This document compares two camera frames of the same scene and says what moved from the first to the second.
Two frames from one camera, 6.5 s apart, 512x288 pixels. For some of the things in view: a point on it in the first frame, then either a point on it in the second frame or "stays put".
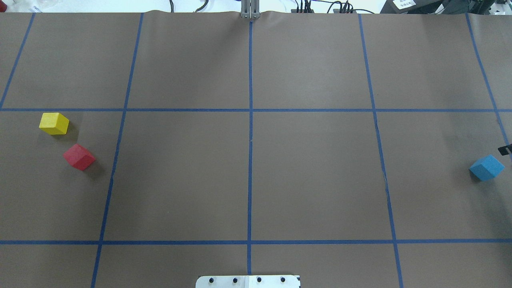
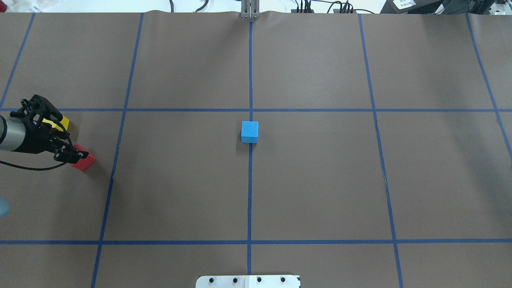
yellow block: [55, 123] stays put
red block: [79, 157] stays put
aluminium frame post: [250, 9] stays put
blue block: [487, 168] to [249, 132]
